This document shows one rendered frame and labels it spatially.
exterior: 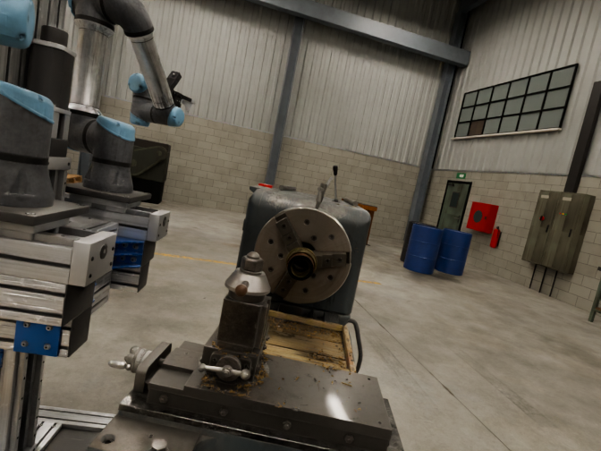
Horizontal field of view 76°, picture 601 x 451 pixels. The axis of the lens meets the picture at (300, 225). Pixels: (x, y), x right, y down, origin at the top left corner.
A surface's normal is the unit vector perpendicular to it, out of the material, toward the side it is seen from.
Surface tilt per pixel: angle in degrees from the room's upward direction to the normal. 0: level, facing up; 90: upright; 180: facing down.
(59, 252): 90
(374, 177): 90
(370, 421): 0
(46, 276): 90
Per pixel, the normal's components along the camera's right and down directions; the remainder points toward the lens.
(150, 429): 0.19, -0.97
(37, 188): 0.94, -0.08
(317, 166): 0.22, 0.16
